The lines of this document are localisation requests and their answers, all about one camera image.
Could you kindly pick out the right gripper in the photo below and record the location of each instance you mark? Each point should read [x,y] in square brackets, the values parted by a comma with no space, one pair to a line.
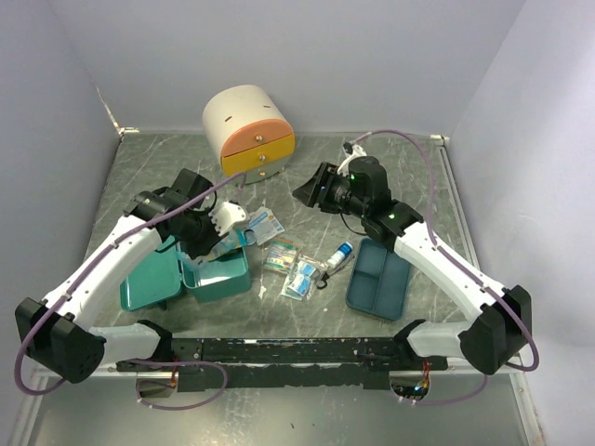
[322,183]

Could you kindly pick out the elastic bandage roll in bag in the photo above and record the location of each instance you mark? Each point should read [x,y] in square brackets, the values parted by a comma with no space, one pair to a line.
[340,257]

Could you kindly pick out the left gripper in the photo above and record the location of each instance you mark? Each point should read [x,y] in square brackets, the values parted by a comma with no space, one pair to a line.
[198,250]

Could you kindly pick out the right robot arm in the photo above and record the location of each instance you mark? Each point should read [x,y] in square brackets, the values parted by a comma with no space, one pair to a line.
[498,318]

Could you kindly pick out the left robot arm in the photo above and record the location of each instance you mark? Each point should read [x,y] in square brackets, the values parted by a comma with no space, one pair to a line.
[58,331]

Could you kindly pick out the white blue gauze packet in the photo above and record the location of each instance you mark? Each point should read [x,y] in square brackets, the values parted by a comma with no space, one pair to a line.
[265,225]

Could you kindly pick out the blue cotton ball bag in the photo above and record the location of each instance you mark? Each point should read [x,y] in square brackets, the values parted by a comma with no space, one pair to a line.
[233,241]

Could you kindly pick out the blue divided tray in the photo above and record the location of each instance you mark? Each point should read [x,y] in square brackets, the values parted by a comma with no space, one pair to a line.
[378,282]

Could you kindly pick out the cotton swab packet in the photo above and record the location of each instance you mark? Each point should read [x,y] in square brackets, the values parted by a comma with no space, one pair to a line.
[281,255]

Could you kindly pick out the black clip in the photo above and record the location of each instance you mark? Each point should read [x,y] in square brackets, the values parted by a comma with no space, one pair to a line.
[322,281]

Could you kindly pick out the round mini drawer cabinet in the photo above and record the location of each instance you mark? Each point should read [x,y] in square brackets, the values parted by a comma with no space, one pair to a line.
[248,133]

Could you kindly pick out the teal medicine box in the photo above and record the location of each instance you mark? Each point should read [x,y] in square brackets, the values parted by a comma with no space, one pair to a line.
[165,274]

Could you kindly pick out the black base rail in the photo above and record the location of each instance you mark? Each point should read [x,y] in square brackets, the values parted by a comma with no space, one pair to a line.
[365,362]

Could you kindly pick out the small blue white packets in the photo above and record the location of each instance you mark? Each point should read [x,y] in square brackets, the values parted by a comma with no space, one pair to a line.
[301,278]

